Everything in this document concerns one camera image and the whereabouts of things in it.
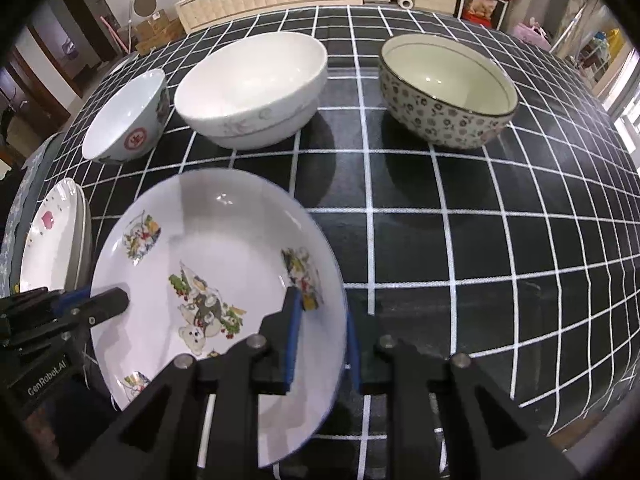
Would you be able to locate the cardboard boxes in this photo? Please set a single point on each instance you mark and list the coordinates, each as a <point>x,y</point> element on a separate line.
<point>157,31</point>

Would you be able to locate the white plate pink flowers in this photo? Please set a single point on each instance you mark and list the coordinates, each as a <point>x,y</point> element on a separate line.
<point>48,250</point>

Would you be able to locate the pink bag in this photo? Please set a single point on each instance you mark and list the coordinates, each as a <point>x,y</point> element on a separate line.
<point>532,34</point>

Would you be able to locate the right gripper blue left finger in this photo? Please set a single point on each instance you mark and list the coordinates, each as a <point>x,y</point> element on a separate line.
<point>199,418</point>

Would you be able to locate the white plate cartoon print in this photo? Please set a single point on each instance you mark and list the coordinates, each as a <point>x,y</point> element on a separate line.
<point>203,257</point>

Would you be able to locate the patterned bowl cream inside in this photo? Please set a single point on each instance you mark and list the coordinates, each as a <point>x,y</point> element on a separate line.
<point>445,92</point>

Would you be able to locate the black white checkered tablecloth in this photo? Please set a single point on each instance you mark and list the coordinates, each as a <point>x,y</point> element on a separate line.
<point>523,253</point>

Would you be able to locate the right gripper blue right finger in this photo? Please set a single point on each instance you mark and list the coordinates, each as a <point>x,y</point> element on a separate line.
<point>446,407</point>

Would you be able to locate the plain white plate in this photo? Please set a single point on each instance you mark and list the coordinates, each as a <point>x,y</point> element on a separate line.
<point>82,244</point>

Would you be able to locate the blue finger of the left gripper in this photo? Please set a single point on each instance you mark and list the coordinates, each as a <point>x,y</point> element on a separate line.
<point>80,308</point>

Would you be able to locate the white bowl red emblem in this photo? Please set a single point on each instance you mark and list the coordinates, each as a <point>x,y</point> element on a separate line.
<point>131,122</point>

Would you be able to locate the large white bowl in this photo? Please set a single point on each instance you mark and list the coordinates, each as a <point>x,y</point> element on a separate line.
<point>255,92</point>

